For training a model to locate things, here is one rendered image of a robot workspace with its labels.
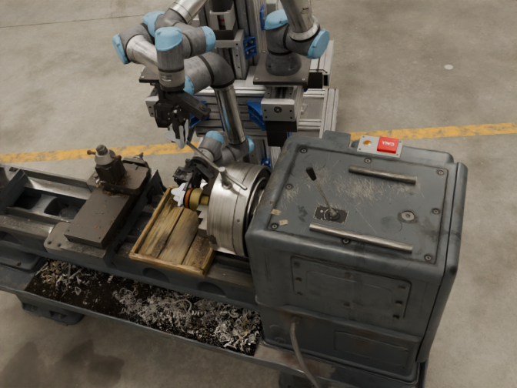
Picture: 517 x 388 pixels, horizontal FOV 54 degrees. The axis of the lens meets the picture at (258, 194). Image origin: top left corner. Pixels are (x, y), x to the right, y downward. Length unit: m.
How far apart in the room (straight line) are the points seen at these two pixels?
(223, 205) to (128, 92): 2.78
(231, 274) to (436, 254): 0.75
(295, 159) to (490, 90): 2.62
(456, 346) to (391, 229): 1.35
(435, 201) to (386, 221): 0.16
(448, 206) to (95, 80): 3.51
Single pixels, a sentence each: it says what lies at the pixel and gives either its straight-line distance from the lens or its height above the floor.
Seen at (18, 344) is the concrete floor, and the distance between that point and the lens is 3.09.
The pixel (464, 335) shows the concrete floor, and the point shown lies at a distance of 2.77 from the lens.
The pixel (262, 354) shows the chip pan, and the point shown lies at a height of 0.54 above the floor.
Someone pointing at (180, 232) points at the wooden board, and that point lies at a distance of 1.98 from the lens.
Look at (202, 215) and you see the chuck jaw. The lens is 1.72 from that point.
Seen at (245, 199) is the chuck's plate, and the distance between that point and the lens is 1.58.
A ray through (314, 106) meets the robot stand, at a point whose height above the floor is 0.21.
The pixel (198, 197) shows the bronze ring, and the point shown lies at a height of 1.12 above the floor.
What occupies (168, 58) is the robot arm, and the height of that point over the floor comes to 1.62.
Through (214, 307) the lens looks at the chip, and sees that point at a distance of 2.16.
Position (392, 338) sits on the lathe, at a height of 0.85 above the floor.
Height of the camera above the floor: 2.41
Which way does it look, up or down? 48 degrees down
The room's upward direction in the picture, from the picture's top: 9 degrees counter-clockwise
